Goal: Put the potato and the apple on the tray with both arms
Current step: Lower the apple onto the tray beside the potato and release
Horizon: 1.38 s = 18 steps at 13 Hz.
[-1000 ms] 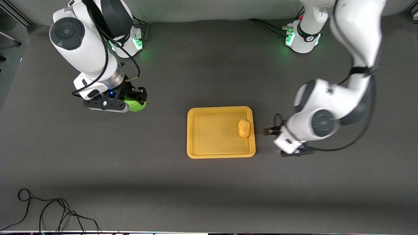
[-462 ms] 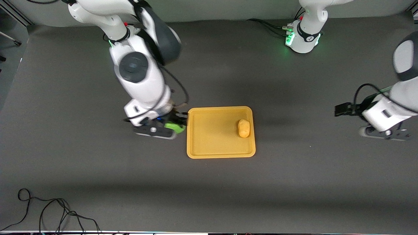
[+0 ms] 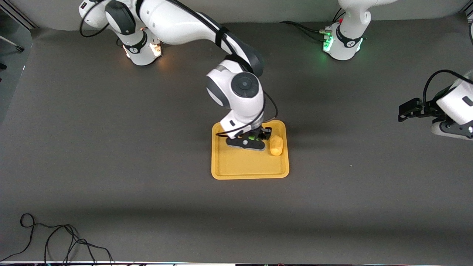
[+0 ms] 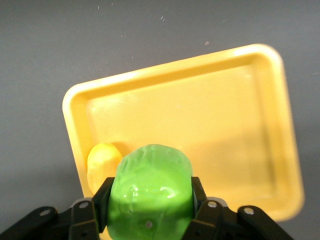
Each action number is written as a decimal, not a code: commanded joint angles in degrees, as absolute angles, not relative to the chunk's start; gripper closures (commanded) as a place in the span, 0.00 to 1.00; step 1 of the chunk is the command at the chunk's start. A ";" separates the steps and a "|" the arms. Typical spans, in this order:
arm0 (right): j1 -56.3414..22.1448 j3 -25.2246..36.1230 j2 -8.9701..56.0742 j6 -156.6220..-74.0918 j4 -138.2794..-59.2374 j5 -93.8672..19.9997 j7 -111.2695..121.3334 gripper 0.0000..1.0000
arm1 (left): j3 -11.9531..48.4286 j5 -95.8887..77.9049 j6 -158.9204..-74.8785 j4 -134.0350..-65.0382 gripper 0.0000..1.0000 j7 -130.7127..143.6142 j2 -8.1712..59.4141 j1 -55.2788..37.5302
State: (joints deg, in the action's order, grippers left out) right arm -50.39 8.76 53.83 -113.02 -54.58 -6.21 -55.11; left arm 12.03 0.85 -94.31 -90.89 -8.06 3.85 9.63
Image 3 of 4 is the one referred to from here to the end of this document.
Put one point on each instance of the yellow potato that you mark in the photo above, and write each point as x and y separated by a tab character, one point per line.
276	145

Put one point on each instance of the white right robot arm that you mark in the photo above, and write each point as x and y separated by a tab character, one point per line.
177	26

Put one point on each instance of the yellow rectangular plastic tray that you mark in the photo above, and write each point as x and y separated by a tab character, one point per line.
244	164

